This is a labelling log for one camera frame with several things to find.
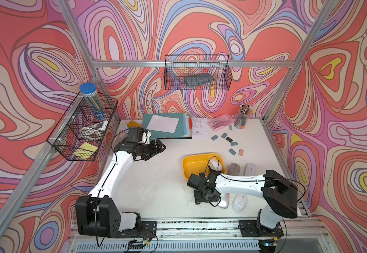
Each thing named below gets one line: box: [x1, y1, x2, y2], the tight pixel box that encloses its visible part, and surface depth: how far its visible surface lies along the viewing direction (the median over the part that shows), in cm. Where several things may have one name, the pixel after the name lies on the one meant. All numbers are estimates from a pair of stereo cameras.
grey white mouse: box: [227, 162, 241, 177], surface depth 93 cm
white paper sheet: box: [146, 114, 180, 134], surface depth 117 cm
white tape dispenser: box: [78, 120, 109, 141], surface depth 74 cm
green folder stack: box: [142, 112, 193, 140], surface depth 113 cm
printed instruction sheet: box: [191, 117, 208, 139], surface depth 117 cm
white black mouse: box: [208, 159, 223, 172], surface depth 92 cm
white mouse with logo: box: [231, 193, 249, 212], surface depth 80 cm
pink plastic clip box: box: [207, 114, 235, 132], surface depth 121 cm
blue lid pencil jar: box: [79, 82, 107, 121], surface depth 76 cm
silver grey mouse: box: [218, 192, 230, 209], surface depth 83 cm
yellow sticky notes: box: [72, 141, 99, 161], surface depth 68 cm
